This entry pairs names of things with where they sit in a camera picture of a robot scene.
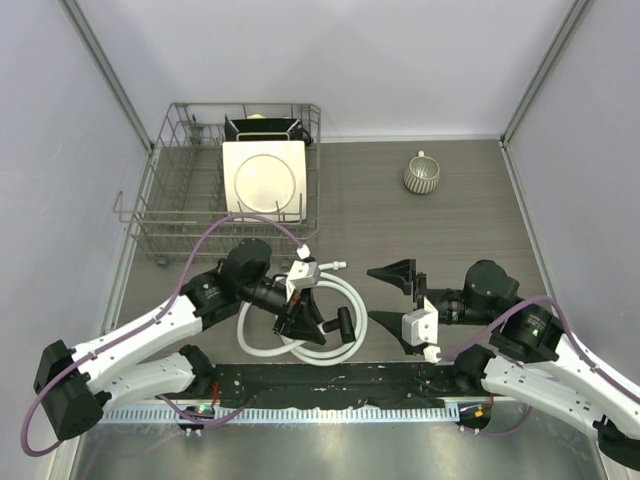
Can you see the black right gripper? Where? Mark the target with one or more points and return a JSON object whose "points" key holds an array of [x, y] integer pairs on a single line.
{"points": [[419, 292]]}

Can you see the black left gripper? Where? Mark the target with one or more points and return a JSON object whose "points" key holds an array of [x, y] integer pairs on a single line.
{"points": [[289, 313]]}

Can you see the black elbow hose fitting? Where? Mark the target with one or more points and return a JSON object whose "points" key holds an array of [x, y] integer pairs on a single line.
{"points": [[343, 324]]}

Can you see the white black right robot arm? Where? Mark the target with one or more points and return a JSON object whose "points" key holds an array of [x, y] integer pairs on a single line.
{"points": [[501, 344]]}

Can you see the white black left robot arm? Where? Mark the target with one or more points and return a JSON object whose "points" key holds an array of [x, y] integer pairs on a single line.
{"points": [[76, 386]]}

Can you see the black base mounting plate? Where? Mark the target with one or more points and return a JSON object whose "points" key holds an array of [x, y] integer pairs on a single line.
{"points": [[392, 385]]}

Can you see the grey ribbed ceramic mug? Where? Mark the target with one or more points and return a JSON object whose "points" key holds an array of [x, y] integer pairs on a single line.
{"points": [[422, 174]]}

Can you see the white square plate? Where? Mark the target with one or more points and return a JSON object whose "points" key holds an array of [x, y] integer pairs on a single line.
{"points": [[267, 178]]}

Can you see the black square dish in rack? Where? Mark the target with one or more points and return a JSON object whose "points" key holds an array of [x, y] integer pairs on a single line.
{"points": [[266, 129]]}

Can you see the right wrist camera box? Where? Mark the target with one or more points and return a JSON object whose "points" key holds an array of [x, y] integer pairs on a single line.
{"points": [[419, 328]]}

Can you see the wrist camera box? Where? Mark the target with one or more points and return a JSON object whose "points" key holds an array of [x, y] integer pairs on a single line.
{"points": [[419, 328], [303, 274]]}

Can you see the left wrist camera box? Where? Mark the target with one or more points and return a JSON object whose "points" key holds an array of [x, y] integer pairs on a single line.
{"points": [[303, 274]]}

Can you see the white slotted cable duct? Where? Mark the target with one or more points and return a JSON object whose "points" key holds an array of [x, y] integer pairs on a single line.
{"points": [[163, 414]]}

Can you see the grey wire dish rack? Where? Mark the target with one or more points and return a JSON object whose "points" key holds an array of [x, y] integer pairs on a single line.
{"points": [[182, 191]]}

